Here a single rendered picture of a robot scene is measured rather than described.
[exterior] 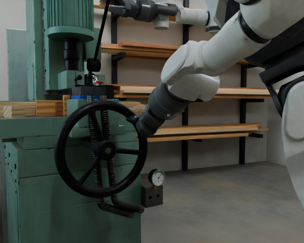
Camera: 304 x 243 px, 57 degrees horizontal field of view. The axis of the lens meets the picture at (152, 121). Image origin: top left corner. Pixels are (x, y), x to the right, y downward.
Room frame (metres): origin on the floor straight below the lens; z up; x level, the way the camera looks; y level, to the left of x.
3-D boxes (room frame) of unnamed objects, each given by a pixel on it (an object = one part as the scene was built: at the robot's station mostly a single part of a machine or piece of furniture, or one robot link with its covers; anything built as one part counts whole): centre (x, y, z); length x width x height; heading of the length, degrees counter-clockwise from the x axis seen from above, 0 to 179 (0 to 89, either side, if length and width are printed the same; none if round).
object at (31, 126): (1.03, 0.25, 0.87); 0.61 x 0.30 x 0.06; 121
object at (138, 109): (1.18, 0.05, 0.92); 0.14 x 0.09 x 0.04; 31
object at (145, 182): (1.13, 0.02, 0.58); 0.12 x 0.08 x 0.08; 31
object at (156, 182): (1.07, -0.02, 0.65); 0.06 x 0.04 x 0.08; 121
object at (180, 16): (1.25, -0.07, 1.34); 0.13 x 0.07 x 0.09; 107
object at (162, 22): (1.22, -0.03, 1.32); 0.11 x 0.11 x 0.11; 31
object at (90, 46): (1.38, 0.30, 1.23); 0.09 x 0.08 x 0.15; 31
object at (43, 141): (1.07, 0.28, 0.82); 0.40 x 0.21 x 0.04; 121
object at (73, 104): (0.96, 0.20, 0.91); 0.15 x 0.14 x 0.09; 121
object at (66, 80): (1.14, 0.32, 1.03); 0.14 x 0.07 x 0.09; 31
